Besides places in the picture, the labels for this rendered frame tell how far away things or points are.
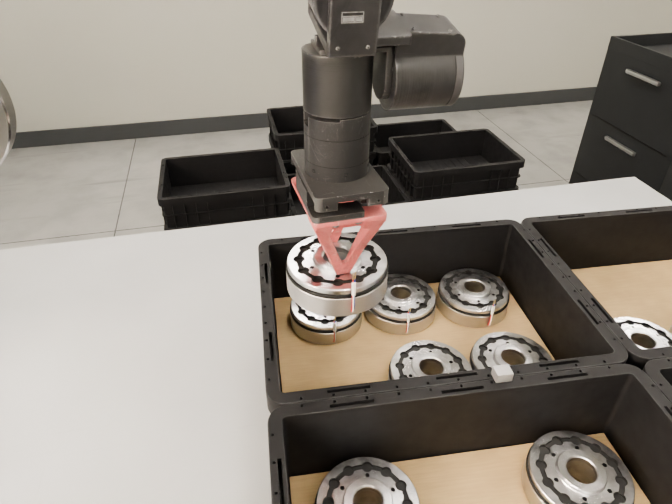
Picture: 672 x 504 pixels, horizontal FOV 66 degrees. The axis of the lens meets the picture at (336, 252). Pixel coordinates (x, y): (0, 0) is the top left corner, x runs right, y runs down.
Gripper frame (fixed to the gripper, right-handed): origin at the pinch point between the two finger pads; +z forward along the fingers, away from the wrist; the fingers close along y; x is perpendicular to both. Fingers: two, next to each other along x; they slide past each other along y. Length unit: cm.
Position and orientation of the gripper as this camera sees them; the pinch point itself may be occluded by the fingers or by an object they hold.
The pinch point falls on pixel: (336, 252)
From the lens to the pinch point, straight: 52.0
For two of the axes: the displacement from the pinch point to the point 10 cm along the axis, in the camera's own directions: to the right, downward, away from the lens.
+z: -0.1, 8.2, 5.7
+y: -2.7, -5.5, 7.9
